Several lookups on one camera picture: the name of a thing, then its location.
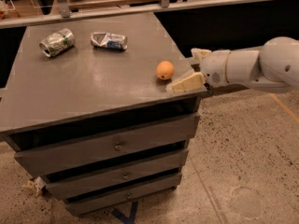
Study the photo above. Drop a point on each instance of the crushed blue silver redbull can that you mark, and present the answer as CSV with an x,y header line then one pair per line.
x,y
109,41

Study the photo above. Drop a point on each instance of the middle grey drawer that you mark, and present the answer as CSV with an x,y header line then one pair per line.
x,y
76,186

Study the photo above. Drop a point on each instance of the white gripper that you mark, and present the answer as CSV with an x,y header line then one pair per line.
x,y
214,66

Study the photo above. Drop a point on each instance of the metal railing frame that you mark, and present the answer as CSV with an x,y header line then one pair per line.
x,y
29,12

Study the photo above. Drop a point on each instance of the orange fruit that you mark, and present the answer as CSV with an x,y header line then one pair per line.
x,y
165,70

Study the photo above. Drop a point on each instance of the crumpled paper scrap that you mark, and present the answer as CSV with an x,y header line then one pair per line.
x,y
36,184

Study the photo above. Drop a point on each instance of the top grey drawer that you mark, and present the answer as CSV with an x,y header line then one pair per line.
x,y
56,158

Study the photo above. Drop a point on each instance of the bottom grey drawer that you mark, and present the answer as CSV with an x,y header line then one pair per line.
x,y
131,193

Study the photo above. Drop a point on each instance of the crushed green silver can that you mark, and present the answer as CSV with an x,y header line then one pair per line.
x,y
57,42

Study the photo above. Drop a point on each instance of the grey drawer cabinet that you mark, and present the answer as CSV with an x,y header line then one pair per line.
x,y
89,92

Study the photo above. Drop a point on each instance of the grey drawer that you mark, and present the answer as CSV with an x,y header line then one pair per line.
x,y
56,158
76,186
131,193

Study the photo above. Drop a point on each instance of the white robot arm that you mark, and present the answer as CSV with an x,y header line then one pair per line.
x,y
272,67

